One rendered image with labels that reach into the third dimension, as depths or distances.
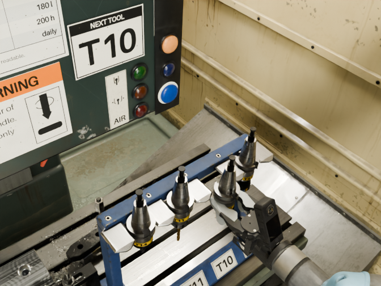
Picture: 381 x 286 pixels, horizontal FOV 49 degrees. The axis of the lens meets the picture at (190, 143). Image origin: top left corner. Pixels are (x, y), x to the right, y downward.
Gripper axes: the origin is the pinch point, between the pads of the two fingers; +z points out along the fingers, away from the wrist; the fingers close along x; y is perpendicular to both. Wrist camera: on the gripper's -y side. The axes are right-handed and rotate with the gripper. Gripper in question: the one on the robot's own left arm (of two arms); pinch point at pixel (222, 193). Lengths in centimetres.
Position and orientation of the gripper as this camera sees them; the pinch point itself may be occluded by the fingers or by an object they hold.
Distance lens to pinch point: 103.4
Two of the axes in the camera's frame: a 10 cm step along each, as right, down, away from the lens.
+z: -6.3, -5.6, 5.3
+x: 7.7, -3.9, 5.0
